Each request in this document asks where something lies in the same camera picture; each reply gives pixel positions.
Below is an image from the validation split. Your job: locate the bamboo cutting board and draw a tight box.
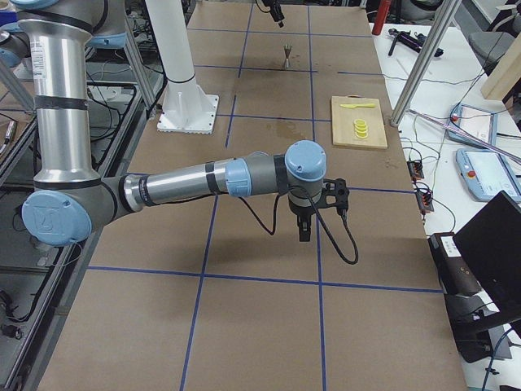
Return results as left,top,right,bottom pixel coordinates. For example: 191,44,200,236
331,96,387,149

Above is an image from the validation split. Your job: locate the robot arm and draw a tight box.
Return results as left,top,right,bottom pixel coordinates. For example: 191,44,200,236
15,1,326,247

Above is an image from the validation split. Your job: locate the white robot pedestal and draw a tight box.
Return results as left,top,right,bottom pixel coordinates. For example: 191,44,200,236
146,0,219,134

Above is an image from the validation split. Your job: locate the grey office chair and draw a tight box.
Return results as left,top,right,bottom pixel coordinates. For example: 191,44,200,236
442,1,520,76

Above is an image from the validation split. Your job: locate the right teach pendant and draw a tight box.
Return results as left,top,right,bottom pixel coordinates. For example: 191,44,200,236
455,148,520,203

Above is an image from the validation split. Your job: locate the left teach pendant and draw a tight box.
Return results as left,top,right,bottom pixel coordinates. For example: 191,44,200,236
447,103,497,147

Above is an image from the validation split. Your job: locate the black monitor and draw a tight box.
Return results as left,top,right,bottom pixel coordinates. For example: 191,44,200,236
453,191,520,323

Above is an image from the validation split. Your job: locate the yellow plastic knife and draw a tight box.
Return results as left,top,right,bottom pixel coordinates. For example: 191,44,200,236
339,103,376,109

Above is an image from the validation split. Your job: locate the steel jigger cup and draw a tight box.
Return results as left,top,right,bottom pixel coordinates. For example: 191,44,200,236
283,44,292,69

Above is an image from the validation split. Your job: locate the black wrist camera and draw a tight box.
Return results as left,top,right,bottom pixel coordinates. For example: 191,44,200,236
318,178,349,216

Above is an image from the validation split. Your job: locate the teach pendant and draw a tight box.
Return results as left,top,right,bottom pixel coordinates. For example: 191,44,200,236
455,148,520,203
447,103,497,147

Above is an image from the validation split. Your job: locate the aluminium frame post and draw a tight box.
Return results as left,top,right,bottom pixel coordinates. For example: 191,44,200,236
390,0,461,127

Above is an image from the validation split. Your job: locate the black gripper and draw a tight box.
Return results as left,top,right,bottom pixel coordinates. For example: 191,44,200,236
289,200,314,241
260,0,284,28

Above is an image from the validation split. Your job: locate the red cylinder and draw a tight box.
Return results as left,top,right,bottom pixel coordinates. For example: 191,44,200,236
371,0,392,36

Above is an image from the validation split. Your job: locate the black tripod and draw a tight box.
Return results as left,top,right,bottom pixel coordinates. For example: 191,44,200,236
387,29,427,56

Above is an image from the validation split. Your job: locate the slanted metal rod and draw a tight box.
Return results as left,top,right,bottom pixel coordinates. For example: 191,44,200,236
406,108,521,165

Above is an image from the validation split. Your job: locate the black box with label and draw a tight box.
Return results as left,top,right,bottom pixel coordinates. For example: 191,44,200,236
428,232,481,297

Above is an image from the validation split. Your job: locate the black camera cable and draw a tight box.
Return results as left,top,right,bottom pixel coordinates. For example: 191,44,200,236
239,191,360,265

